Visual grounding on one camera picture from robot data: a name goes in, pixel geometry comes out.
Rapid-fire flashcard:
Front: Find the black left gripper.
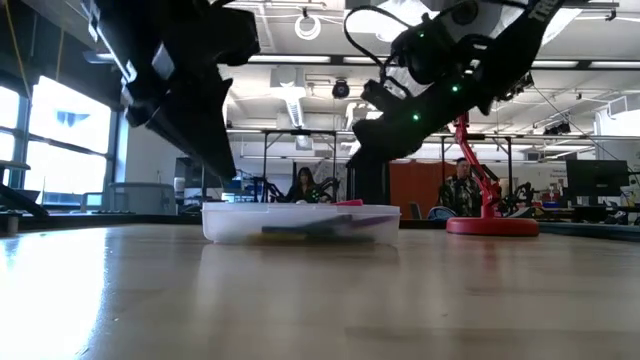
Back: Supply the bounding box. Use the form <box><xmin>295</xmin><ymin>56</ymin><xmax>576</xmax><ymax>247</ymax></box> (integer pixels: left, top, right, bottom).
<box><xmin>82</xmin><ymin>0</ymin><xmax>239</xmax><ymax>183</ymax></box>

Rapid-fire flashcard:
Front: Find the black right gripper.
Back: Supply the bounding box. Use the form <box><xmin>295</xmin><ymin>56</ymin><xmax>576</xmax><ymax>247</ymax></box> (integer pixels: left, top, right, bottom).
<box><xmin>346</xmin><ymin>74</ymin><xmax>494</xmax><ymax>203</ymax></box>

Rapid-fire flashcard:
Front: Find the clear plastic supply box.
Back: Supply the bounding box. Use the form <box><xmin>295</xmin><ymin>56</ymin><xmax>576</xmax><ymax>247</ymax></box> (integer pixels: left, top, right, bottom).
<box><xmin>201</xmin><ymin>201</ymin><xmax>402</xmax><ymax>246</ymax></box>

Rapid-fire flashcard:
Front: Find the dark computer monitor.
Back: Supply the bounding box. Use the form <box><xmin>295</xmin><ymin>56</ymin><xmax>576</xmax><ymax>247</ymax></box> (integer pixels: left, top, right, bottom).
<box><xmin>565</xmin><ymin>159</ymin><xmax>630</xmax><ymax>207</ymax></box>
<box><xmin>172</xmin><ymin>155</ymin><xmax>228</xmax><ymax>202</ymax></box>

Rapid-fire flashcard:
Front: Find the person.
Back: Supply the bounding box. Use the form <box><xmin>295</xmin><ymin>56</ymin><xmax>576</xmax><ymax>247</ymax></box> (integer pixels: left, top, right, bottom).
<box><xmin>283</xmin><ymin>166</ymin><xmax>332</xmax><ymax>204</ymax></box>
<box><xmin>437</xmin><ymin>156</ymin><xmax>484</xmax><ymax>218</ymax></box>

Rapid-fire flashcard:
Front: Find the blue chair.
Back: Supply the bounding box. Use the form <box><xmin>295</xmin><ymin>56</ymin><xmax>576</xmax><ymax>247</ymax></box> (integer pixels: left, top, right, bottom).
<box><xmin>427</xmin><ymin>205</ymin><xmax>457</xmax><ymax>221</ymax></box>

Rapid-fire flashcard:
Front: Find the grey cabinet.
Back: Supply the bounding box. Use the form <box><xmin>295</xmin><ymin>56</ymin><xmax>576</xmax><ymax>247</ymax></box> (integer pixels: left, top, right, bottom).
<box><xmin>102</xmin><ymin>181</ymin><xmax>178</xmax><ymax>216</ymax></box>

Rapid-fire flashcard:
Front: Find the long ceiling light bar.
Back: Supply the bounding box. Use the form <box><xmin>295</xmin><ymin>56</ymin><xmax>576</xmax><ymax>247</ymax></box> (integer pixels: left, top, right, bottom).
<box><xmin>82</xmin><ymin>49</ymin><xmax>640</xmax><ymax>70</ymax></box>

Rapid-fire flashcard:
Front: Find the red desk lamp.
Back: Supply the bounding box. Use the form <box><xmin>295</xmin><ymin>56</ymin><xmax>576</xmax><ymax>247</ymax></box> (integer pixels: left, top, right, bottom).
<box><xmin>439</xmin><ymin>0</ymin><xmax>540</xmax><ymax>238</ymax></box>

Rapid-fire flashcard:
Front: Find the orange partition wall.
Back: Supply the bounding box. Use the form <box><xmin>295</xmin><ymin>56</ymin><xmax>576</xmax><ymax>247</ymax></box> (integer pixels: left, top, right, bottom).
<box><xmin>388</xmin><ymin>161</ymin><xmax>469</xmax><ymax>220</ymax></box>

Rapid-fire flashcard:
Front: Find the black overhead rig frame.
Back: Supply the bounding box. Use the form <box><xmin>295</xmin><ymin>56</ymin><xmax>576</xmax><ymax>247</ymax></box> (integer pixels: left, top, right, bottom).
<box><xmin>224</xmin><ymin>127</ymin><xmax>361</xmax><ymax>204</ymax></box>

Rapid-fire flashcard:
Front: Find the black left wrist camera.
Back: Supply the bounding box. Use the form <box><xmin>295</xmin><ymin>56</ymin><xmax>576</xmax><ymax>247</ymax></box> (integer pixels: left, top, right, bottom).
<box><xmin>209</xmin><ymin>3</ymin><xmax>262</xmax><ymax>67</ymax></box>

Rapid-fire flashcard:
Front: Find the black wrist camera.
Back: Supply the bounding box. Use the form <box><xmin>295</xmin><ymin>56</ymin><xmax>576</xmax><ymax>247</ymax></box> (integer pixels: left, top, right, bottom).
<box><xmin>389</xmin><ymin>19</ymin><xmax>454</xmax><ymax>87</ymax></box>
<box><xmin>209</xmin><ymin>3</ymin><xmax>262</xmax><ymax>67</ymax></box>

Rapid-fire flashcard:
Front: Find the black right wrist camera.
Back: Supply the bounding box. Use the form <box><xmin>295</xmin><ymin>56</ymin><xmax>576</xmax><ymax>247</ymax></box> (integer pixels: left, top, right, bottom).
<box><xmin>389</xmin><ymin>19</ymin><xmax>454</xmax><ymax>87</ymax></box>

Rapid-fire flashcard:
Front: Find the white coiled cable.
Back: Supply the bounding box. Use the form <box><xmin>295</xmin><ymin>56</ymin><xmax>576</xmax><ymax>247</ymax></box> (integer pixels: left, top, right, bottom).
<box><xmin>293</xmin><ymin>13</ymin><xmax>323</xmax><ymax>42</ymax></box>

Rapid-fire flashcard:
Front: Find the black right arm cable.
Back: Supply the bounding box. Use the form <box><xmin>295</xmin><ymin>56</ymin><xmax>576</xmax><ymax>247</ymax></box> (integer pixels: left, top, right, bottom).
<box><xmin>342</xmin><ymin>3</ymin><xmax>419</xmax><ymax>70</ymax></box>

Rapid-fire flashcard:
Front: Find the black aluminium table frame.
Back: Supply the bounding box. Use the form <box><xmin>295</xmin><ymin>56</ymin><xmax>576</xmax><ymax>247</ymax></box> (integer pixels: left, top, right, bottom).
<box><xmin>0</xmin><ymin>212</ymin><xmax>640</xmax><ymax>243</ymax></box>

